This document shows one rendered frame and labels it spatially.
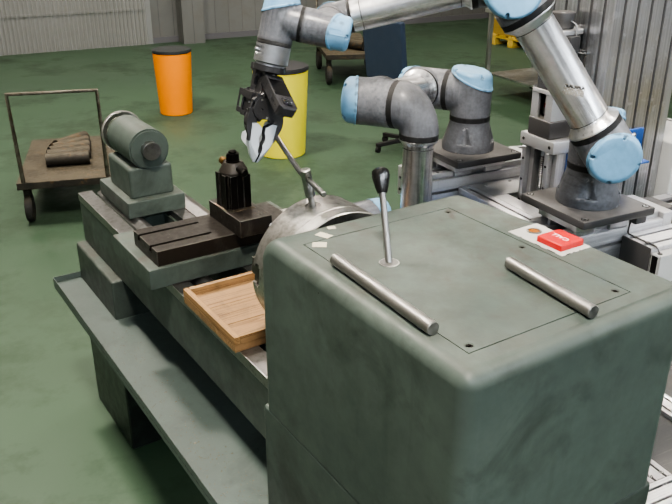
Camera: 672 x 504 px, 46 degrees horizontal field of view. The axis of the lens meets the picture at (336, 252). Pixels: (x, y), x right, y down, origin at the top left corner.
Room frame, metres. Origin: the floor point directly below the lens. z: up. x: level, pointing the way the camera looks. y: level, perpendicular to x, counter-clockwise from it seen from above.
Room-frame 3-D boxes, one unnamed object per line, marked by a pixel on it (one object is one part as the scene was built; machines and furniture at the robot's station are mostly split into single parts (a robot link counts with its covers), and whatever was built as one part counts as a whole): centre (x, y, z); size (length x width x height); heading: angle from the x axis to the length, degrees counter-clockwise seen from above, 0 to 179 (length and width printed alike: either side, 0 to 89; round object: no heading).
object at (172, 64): (7.22, 1.49, 0.29); 0.35 x 0.35 x 0.58
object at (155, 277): (2.16, 0.36, 0.89); 0.53 x 0.30 x 0.06; 123
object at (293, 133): (5.96, 0.42, 0.34); 0.44 x 0.43 x 0.68; 28
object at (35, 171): (4.91, 1.73, 0.42); 1.06 x 0.61 x 0.83; 17
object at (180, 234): (2.11, 0.35, 0.95); 0.43 x 0.18 x 0.04; 123
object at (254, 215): (2.12, 0.28, 1.00); 0.20 x 0.10 x 0.05; 33
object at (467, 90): (2.24, -0.38, 1.33); 0.13 x 0.12 x 0.14; 65
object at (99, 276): (2.60, 0.66, 0.34); 0.44 x 0.40 x 0.68; 123
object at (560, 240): (1.32, -0.41, 1.26); 0.06 x 0.06 x 0.02; 33
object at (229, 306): (1.80, 0.17, 0.88); 0.36 x 0.30 x 0.04; 123
